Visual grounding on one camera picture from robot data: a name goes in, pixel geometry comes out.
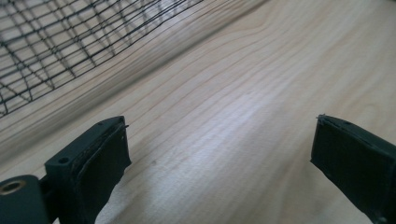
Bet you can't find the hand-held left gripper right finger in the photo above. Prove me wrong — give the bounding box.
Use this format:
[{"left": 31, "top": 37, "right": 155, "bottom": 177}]
[{"left": 310, "top": 114, "right": 396, "bottom": 224}]

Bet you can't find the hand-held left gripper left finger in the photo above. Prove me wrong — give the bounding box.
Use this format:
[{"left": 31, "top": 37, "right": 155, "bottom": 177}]
[{"left": 44, "top": 115, "right": 133, "bottom": 224}]

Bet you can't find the black wire mesh basket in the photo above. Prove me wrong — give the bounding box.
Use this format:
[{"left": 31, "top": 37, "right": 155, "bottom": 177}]
[{"left": 0, "top": 0, "right": 205, "bottom": 119}]

